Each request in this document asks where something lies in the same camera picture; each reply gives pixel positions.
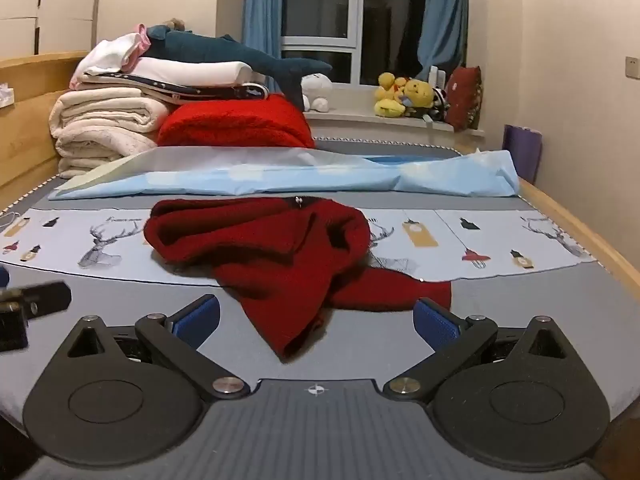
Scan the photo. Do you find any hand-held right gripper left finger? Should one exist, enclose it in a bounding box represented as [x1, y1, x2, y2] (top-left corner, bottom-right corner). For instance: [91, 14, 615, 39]
[65, 294, 251, 402]

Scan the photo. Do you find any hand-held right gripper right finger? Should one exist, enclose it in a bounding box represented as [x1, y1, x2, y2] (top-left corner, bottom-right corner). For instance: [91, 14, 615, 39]
[382, 297, 571, 403]

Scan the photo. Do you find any dark red knitted sweater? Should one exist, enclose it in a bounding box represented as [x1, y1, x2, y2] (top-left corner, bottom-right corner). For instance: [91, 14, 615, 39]
[144, 195, 453, 361]

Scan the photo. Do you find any deer printed bed sheet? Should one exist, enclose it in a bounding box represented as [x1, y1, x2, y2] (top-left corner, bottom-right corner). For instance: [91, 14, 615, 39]
[0, 200, 598, 287]

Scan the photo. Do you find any light blue bed sheet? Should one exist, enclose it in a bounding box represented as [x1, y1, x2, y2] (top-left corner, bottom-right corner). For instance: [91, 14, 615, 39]
[50, 147, 521, 201]

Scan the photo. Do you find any folded cream blanket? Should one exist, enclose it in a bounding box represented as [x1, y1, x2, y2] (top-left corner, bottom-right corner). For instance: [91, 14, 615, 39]
[49, 85, 173, 178]

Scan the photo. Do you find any folded red blanket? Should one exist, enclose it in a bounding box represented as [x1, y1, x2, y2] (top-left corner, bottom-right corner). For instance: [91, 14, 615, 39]
[157, 94, 317, 151]

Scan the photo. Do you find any black white striped toy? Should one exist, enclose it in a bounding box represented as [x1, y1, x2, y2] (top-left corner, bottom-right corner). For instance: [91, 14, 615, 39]
[429, 87, 449, 122]

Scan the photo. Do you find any white window sill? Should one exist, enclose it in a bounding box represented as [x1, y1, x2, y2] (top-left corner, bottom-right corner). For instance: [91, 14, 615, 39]
[304, 81, 487, 137]

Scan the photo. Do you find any folded navy patterned cloth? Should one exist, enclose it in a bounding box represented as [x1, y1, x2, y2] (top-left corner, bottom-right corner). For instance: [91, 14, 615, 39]
[82, 72, 271, 107]

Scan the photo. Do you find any dark red cushion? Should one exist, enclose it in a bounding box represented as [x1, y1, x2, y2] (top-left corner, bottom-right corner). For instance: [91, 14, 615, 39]
[444, 65, 484, 132]

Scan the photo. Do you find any yellow bear plush toy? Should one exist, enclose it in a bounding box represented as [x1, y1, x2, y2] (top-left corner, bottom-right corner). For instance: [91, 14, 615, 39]
[400, 79, 436, 120]

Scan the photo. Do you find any white and pink cloth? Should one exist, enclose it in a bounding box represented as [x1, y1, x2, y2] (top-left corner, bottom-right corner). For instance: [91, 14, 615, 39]
[70, 25, 152, 86]

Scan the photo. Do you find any folded white quilt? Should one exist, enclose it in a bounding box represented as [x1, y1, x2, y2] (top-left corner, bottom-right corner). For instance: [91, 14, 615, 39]
[132, 57, 256, 87]

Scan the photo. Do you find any white plush toy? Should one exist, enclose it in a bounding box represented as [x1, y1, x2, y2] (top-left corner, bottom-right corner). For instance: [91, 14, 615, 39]
[300, 72, 334, 113]

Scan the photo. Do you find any blue shark plush toy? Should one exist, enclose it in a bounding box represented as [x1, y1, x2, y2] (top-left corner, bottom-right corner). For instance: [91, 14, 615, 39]
[142, 24, 334, 112]

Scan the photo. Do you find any white wardrobe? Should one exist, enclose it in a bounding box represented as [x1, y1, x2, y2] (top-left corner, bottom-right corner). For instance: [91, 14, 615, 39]
[0, 0, 107, 57]

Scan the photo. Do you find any blue curtain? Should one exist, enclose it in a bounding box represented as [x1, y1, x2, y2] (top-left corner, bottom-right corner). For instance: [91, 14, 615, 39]
[242, 0, 287, 62]
[416, 0, 471, 82]

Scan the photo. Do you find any window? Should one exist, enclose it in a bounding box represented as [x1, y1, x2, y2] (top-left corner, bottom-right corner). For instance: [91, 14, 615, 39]
[280, 0, 436, 87]

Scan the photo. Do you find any wooden bed frame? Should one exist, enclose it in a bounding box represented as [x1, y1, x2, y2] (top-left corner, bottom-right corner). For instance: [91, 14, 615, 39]
[0, 50, 640, 301]

